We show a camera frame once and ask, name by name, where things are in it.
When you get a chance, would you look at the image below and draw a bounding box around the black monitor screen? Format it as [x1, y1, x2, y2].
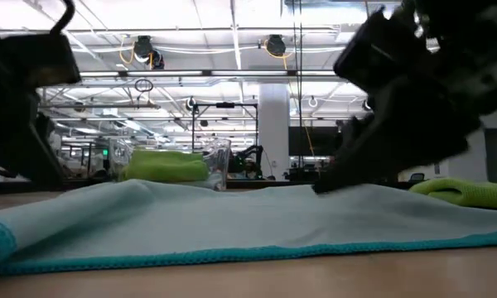
[288, 126, 340, 157]

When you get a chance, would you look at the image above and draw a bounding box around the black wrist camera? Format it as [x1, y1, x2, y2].
[0, 32, 82, 88]
[334, 7, 432, 90]

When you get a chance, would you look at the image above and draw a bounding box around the yellow cable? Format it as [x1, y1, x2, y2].
[304, 123, 316, 157]

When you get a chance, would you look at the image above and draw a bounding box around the white pillar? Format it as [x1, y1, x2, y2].
[258, 84, 292, 180]

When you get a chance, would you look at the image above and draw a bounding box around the long ceiling light strip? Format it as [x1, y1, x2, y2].
[210, 70, 289, 78]
[296, 70, 336, 78]
[126, 70, 204, 78]

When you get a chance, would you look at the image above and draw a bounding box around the clear plastic bin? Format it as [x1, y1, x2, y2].
[107, 138, 232, 192]

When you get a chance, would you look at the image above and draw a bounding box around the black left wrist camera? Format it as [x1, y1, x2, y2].
[0, 32, 82, 88]

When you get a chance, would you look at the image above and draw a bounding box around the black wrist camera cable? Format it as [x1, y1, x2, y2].
[51, 0, 76, 37]

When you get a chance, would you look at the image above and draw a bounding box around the black distant station frame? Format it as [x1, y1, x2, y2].
[191, 102, 259, 150]

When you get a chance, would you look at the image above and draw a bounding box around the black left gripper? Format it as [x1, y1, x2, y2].
[0, 84, 66, 187]

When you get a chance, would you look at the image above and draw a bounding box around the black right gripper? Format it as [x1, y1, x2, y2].
[312, 36, 497, 195]

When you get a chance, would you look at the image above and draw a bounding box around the blue microfiber towel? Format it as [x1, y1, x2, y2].
[0, 178, 497, 278]

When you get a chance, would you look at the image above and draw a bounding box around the black ceiling cable reel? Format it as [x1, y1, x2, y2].
[264, 34, 287, 59]
[132, 35, 166, 70]

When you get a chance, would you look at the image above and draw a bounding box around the green microfiber towel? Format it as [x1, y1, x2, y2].
[122, 149, 211, 183]
[409, 176, 497, 209]

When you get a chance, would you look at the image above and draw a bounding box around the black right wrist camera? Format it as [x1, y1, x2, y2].
[334, 7, 432, 90]

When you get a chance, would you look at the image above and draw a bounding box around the black hanging cable loop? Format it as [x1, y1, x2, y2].
[134, 78, 154, 94]

